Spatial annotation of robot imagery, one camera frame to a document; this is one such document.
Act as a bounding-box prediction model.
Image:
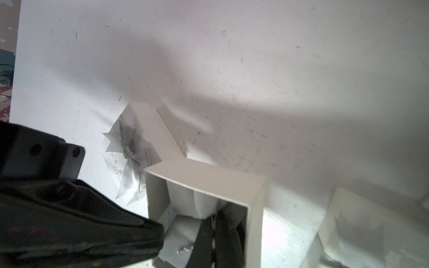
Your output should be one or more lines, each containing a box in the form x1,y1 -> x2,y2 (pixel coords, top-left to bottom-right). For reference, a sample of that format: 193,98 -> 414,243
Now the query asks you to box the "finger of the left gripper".
1,179 -> 164,268

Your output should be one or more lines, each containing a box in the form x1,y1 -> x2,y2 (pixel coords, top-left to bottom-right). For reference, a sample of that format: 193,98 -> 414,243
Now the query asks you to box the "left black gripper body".
1,122 -> 86,181

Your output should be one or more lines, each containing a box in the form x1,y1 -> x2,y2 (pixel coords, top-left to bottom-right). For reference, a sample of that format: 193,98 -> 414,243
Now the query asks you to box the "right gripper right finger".
213,211 -> 245,268

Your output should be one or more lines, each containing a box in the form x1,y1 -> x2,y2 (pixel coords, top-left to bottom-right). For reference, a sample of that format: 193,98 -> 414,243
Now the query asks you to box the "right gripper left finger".
186,218 -> 214,268

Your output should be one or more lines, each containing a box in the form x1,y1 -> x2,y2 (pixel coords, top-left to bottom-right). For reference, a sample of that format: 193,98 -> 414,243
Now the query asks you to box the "white jewelry box base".
301,187 -> 429,268

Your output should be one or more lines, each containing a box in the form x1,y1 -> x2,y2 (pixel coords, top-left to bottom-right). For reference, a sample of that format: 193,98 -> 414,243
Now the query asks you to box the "white gift box left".
102,102 -> 184,205

